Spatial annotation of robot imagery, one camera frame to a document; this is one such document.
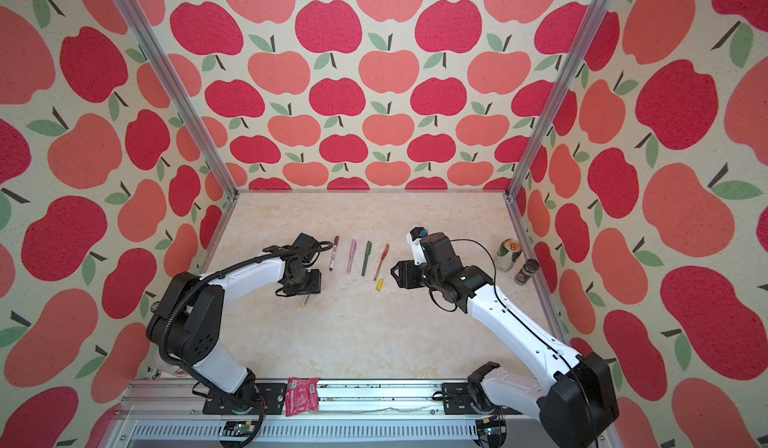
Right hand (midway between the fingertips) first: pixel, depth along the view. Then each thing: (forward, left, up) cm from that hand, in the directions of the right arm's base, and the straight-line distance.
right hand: (406, 268), depth 80 cm
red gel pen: (+14, +8, -17) cm, 23 cm away
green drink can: (+12, -31, -7) cm, 34 cm away
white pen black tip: (+11, +26, -17) cm, 32 cm away
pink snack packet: (-30, +24, -15) cm, 41 cm away
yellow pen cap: (+3, +8, -17) cm, 19 cm away
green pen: (+14, +14, -16) cm, 26 cm away
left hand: (-2, +27, -15) cm, 31 cm away
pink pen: (+12, +19, -17) cm, 28 cm away
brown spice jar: (+8, -36, -10) cm, 39 cm away
